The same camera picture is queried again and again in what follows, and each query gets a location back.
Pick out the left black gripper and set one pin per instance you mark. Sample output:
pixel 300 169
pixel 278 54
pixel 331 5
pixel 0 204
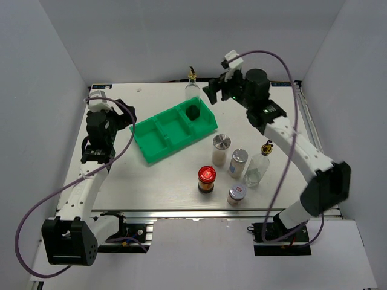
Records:
pixel 125 119

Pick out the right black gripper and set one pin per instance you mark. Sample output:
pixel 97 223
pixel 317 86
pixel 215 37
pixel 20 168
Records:
pixel 221 84

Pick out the glass bottle with dark bottom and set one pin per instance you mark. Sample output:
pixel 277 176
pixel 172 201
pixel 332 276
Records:
pixel 192 95

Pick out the glass bottle gold black pourer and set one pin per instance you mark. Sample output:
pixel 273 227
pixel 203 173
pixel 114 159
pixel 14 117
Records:
pixel 258 165

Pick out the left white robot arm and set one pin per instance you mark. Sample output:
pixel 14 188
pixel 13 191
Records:
pixel 74 235

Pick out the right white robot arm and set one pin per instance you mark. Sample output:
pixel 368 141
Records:
pixel 273 123

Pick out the left blue table label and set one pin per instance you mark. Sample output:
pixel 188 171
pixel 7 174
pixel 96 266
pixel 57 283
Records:
pixel 101 86

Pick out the blue table label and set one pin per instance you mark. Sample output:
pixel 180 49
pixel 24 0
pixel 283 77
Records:
pixel 281 84
pixel 101 86

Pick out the green three-compartment bin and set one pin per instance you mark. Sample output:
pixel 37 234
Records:
pixel 171 130

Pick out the jar with flat silver lid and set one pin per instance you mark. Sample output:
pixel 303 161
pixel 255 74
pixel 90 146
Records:
pixel 221 144

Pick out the right blue table label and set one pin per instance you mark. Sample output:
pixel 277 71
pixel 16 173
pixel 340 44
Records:
pixel 281 84

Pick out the blue label silver lid shaker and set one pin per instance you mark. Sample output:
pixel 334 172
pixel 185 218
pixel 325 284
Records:
pixel 237 163

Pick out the red lid dark sauce jar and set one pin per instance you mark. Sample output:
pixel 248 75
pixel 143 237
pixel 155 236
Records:
pixel 206 179

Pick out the small red label spice jar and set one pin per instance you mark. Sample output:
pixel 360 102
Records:
pixel 236 194

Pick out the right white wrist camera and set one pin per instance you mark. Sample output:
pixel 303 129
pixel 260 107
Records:
pixel 232 62

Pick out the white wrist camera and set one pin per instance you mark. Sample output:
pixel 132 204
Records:
pixel 98 99
pixel 232 62

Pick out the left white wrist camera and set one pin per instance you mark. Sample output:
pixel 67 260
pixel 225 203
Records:
pixel 98 99

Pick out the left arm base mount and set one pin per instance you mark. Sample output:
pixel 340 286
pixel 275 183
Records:
pixel 133 234

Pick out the front aluminium table rail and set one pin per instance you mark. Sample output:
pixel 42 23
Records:
pixel 187 214

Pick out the aluminium table rail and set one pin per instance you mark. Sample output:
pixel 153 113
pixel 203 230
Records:
pixel 314 127
pixel 187 214

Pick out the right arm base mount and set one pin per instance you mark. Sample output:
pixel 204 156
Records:
pixel 291 246

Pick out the right aluminium table rail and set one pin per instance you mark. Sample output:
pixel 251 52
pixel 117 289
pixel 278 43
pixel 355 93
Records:
pixel 314 127

